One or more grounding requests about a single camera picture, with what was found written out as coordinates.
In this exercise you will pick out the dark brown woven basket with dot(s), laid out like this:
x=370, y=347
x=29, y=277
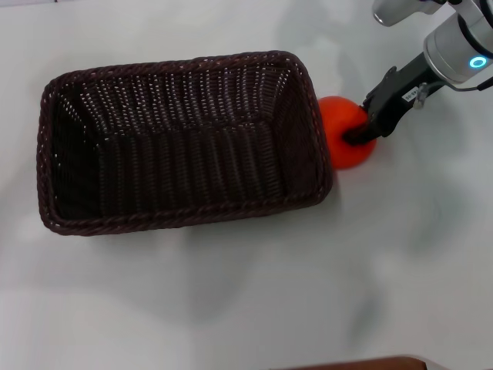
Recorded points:
x=185, y=154

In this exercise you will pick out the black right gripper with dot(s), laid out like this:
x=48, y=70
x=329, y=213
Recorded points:
x=393, y=100

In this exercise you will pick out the white tablecloth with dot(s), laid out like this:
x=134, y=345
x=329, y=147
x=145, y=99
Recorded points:
x=246, y=300

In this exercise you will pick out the red tomato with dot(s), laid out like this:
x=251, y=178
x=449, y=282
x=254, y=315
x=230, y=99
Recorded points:
x=341, y=123

